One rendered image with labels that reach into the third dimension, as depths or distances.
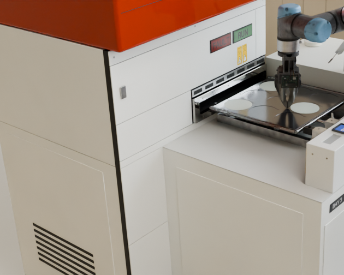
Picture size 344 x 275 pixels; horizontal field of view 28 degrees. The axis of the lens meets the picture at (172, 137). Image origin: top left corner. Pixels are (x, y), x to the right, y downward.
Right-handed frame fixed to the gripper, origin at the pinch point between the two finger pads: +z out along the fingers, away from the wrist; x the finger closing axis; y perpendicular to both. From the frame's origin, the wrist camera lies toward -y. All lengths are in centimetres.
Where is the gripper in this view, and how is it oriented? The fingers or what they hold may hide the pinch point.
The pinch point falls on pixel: (287, 103)
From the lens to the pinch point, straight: 242.6
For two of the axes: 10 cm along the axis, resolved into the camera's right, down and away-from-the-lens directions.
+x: 9.9, -0.1, -1.2
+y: -1.0, 4.3, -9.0
